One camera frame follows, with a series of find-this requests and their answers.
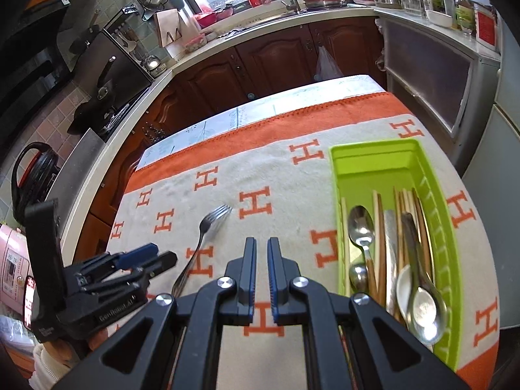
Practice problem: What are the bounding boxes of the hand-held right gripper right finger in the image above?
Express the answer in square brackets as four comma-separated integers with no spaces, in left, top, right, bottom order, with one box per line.
[266,237,468,390]

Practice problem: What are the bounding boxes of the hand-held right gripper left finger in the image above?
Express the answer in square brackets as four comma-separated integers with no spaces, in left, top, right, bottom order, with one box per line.
[53,237,258,390]

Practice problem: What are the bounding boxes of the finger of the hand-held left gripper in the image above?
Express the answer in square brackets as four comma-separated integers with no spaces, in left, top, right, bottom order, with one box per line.
[111,243,159,271]
[122,252,177,283]

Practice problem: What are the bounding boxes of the metal fork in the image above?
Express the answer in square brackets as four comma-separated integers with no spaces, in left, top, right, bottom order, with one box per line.
[171,204,233,297]

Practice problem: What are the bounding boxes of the steel fork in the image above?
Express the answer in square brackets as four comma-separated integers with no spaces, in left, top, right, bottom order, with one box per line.
[348,205,379,298]

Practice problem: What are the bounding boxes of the textured silver handle spoon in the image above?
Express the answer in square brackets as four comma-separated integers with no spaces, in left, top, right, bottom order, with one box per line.
[384,210,401,314]

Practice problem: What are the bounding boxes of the white ceramic spoon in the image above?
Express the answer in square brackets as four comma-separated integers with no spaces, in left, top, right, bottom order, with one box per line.
[396,264,416,326]

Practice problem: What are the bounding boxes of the green plastic tray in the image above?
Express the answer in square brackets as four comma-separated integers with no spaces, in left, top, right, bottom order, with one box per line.
[328,138,466,372]

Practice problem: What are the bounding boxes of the large stainless soup spoon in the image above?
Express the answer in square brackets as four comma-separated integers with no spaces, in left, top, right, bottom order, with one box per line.
[400,211,448,345]

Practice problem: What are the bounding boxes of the pink rice cooker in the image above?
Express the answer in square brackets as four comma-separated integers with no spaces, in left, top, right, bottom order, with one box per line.
[0,223,32,307]

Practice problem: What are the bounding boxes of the orange and grey printed blanket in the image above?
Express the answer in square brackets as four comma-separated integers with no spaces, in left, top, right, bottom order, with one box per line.
[106,91,500,390]

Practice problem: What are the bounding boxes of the stainless steel splash guard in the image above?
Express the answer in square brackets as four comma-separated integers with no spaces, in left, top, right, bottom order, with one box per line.
[101,28,154,102]

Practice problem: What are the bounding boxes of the small metal teapot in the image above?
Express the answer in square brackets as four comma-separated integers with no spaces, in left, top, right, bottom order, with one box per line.
[142,55,167,78]

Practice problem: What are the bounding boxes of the clear food container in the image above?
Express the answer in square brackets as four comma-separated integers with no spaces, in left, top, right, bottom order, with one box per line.
[184,33,209,54]

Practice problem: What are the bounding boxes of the black range hood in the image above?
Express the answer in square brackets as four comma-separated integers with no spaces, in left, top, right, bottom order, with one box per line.
[0,4,72,106]

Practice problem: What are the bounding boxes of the white plastic bag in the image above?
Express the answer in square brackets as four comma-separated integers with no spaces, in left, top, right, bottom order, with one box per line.
[314,45,346,81]

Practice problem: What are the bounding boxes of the wooden cutting board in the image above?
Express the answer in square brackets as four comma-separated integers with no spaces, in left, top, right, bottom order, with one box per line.
[154,8,191,47]

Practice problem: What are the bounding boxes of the pink bowl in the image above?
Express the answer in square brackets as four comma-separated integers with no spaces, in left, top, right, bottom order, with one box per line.
[193,6,234,29]

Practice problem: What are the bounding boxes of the white kitchen countertop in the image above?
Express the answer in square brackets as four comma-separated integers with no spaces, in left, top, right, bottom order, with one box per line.
[61,4,380,253]

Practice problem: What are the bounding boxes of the grey cupboard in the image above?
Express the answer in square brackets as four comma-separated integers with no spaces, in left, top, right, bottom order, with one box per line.
[380,8,501,163]

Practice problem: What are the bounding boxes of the red frying pan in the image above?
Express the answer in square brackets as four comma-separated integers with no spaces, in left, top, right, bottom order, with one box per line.
[303,0,352,9]

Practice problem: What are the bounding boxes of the white rectangular dish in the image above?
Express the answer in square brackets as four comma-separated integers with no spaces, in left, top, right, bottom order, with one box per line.
[422,8,453,29]

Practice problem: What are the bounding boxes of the row of jars and bottles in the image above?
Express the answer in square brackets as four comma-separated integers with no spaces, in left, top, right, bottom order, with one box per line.
[400,0,478,37]

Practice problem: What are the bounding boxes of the red box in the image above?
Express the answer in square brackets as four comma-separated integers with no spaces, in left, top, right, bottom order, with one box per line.
[474,5,500,51]

